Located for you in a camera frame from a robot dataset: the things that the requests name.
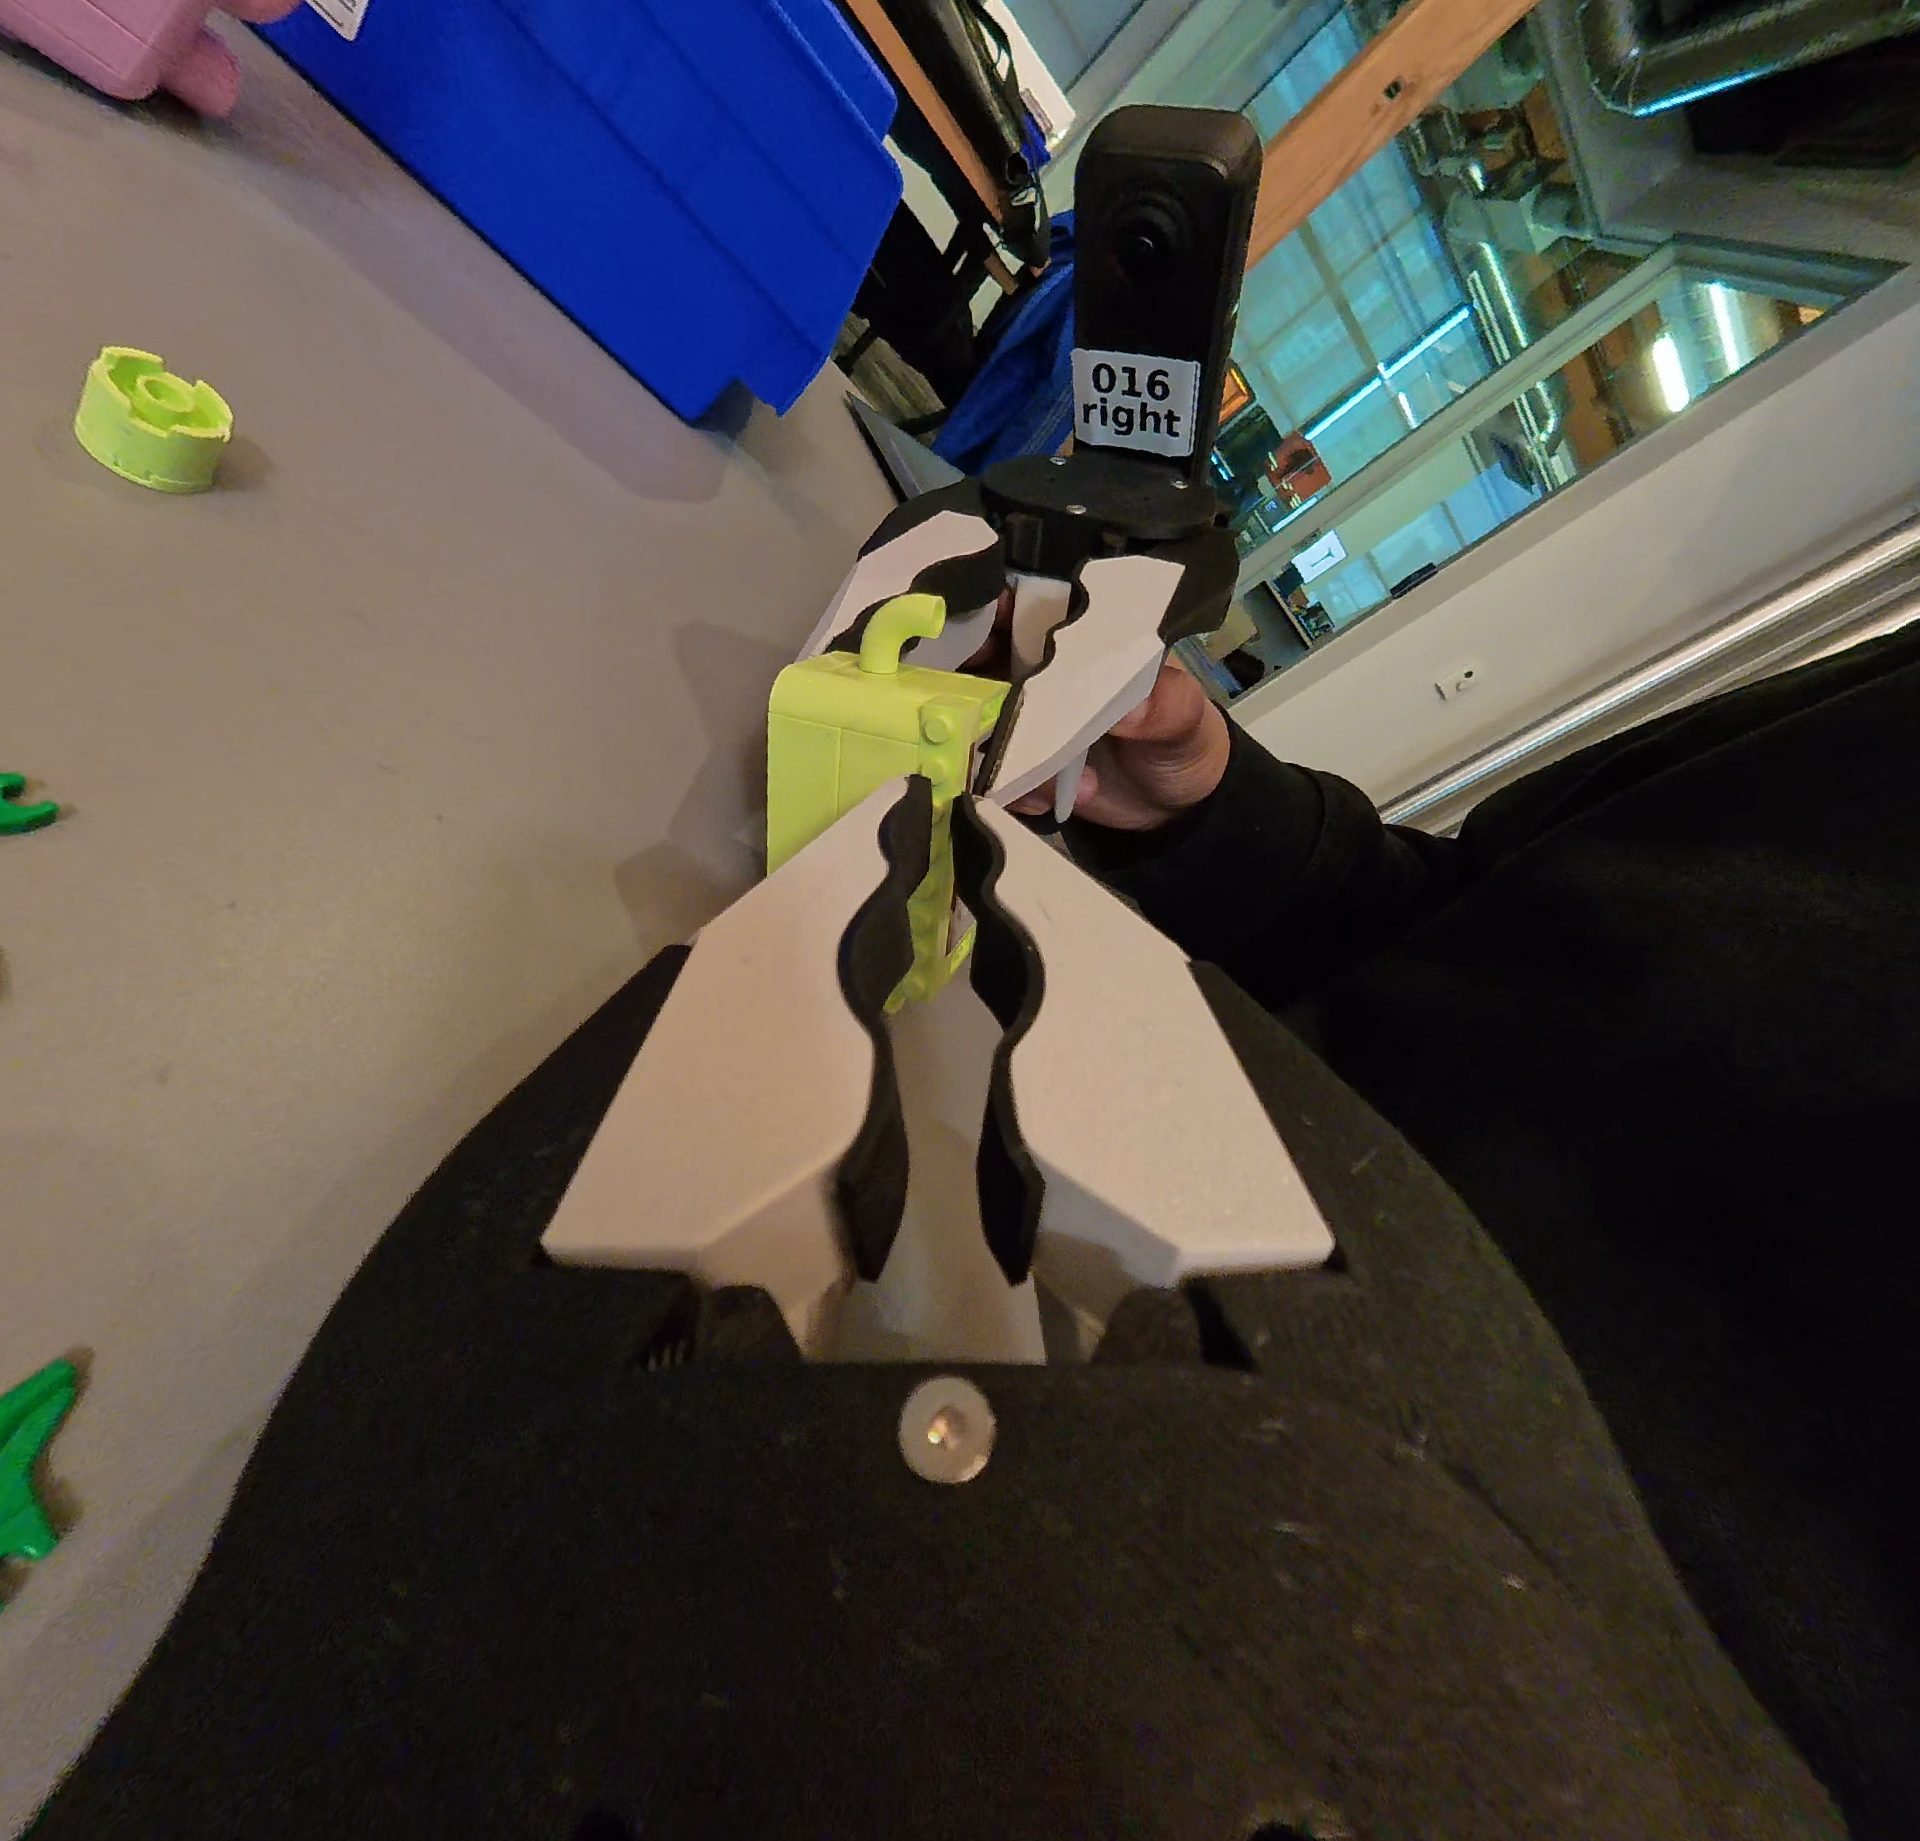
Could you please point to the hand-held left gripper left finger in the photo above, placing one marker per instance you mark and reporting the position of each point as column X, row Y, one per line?
column 721, row 1106

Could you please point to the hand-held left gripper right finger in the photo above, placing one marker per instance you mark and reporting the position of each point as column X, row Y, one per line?
column 1171, row 1121

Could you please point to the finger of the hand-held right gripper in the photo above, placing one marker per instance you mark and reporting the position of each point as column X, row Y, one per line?
column 1103, row 657
column 938, row 538

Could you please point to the lime green brick figure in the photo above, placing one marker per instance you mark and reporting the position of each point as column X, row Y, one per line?
column 832, row 761

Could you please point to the person's right forearm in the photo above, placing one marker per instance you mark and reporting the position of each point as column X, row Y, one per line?
column 1290, row 851

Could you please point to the person's right hand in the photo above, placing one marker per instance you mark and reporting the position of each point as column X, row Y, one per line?
column 1162, row 761

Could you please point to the blue cloth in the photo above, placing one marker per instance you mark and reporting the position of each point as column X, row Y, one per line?
column 1006, row 371

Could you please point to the blue storage bin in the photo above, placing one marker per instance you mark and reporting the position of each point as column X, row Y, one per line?
column 600, row 117

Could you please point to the scattered green leaf pieces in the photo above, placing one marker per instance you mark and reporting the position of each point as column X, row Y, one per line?
column 23, row 1436

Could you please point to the lime green round brick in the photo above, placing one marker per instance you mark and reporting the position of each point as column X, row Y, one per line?
column 151, row 423

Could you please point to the pink brick figure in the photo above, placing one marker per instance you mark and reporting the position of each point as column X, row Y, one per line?
column 91, row 12

